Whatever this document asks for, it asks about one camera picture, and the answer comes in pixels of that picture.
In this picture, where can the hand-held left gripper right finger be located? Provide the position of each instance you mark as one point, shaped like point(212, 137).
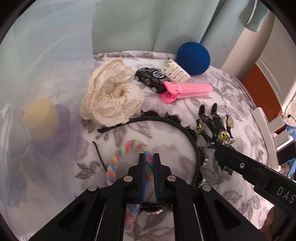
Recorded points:
point(157, 173)

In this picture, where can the black toy car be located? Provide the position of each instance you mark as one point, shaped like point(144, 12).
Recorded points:
point(150, 77)

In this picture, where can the black gold action figure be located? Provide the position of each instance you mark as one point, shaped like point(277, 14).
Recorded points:
point(215, 125)

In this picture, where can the pale green curtain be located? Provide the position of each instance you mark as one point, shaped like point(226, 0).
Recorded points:
point(138, 23)

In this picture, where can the blue ball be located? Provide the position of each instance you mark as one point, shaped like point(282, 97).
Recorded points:
point(193, 58)

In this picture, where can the person's right hand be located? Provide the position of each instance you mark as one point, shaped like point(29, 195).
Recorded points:
point(268, 222)

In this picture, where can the white power strip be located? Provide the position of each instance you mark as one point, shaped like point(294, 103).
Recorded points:
point(261, 125)

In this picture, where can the pastel braided headband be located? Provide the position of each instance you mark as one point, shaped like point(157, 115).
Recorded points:
point(120, 153)

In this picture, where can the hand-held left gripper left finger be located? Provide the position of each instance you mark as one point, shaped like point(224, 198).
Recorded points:
point(142, 173)

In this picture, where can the cream hair claw clip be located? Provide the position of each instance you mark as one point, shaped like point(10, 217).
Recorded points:
point(177, 71)

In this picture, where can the pink hair roller clip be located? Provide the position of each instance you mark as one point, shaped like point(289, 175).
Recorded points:
point(189, 88)

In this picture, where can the cream lace scrunchie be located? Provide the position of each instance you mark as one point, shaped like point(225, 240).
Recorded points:
point(108, 102)

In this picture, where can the black studded headband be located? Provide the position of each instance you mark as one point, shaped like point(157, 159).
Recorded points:
point(195, 148)

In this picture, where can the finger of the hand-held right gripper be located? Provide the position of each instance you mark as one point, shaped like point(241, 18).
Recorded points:
point(240, 165)

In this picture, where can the clear plastic storage container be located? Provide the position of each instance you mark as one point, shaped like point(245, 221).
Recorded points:
point(46, 185)

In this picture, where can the purple toy with yellow cap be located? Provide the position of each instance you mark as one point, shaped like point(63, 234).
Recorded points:
point(41, 118)

